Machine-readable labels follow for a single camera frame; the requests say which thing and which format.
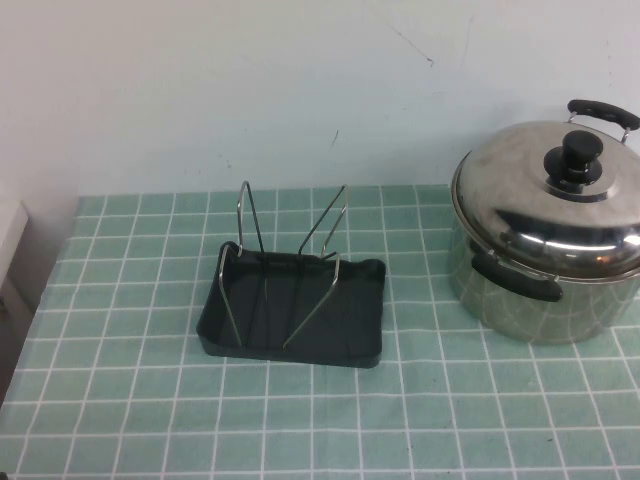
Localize steel pot lid black knob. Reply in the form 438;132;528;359
451;119;640;279

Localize green checkered tablecloth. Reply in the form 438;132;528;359
0;183;640;480

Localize white grey box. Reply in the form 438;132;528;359
0;199;39;316

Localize black tray wire lid rack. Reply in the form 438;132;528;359
195;179;387;371

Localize stainless steel pot black handles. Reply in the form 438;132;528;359
447;98;640;346

